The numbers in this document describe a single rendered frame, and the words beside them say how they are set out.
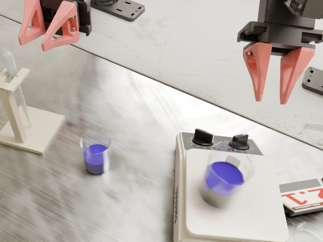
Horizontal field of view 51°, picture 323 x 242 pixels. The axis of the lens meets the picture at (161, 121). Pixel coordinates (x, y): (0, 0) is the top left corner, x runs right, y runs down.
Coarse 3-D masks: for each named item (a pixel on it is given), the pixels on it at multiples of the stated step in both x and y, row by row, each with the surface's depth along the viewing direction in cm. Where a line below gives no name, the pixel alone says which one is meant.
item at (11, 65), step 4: (8, 52) 42; (8, 56) 42; (12, 56) 43; (8, 60) 43; (12, 60) 43; (8, 64) 43; (12, 64) 44; (8, 68) 44; (12, 68) 44; (12, 72) 44; (16, 72) 45; (12, 76) 45
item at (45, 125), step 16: (0, 80) 44; (16, 80) 45; (0, 96) 45; (16, 112) 48; (32, 112) 57; (48, 112) 57; (16, 128) 50; (32, 128) 54; (48, 128) 55; (16, 144) 52; (32, 144) 52; (48, 144) 53
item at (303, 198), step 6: (294, 192) 52; (300, 192) 51; (306, 192) 51; (312, 192) 51; (318, 192) 51; (282, 198) 50; (288, 198) 49; (294, 198) 49; (300, 198) 49; (306, 198) 49; (312, 198) 49; (318, 198) 49; (288, 204) 48; (294, 204) 47; (300, 204) 47; (306, 204) 47
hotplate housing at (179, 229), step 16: (176, 144) 53; (256, 144) 53; (176, 160) 50; (176, 176) 48; (176, 192) 46; (176, 208) 44; (176, 224) 42; (176, 240) 41; (192, 240) 39; (208, 240) 39; (224, 240) 39
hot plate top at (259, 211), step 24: (192, 168) 43; (264, 168) 44; (192, 192) 41; (264, 192) 42; (192, 216) 39; (216, 216) 39; (240, 216) 39; (264, 216) 40; (240, 240) 38; (264, 240) 38
